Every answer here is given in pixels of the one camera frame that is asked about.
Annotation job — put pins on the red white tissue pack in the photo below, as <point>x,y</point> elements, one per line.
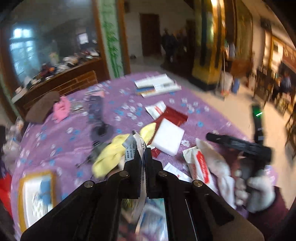
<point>198,167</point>

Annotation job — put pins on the red gift bag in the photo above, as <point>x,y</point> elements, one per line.
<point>5,192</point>

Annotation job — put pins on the pink soft toy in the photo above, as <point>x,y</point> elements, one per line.
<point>61,109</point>

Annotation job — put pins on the black phone stand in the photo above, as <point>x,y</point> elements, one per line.
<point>101,132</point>

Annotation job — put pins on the yellow cardboard box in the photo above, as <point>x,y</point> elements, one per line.
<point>36,197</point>

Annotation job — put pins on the wooden sideboard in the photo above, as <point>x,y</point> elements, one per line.
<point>78,78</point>

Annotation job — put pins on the purple floral tablecloth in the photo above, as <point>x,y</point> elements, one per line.
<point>90,209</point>

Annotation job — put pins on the brown cushion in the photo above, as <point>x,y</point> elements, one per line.
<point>41,109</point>

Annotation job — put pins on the small white red packet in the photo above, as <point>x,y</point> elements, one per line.
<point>156,110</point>

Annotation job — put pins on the right gloved hand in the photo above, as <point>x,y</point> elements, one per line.
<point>256,193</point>

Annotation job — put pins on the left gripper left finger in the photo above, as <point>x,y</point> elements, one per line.
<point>132,183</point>

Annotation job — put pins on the white foam block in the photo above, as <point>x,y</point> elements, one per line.
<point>168,137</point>

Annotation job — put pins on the yellow soft cloth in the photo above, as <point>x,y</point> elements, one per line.
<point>114,152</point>

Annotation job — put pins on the white towel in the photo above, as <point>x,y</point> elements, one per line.
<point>219,167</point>

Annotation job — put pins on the dark red packet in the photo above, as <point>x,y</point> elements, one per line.
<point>172,115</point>

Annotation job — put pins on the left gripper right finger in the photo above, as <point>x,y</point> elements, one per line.
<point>152,168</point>

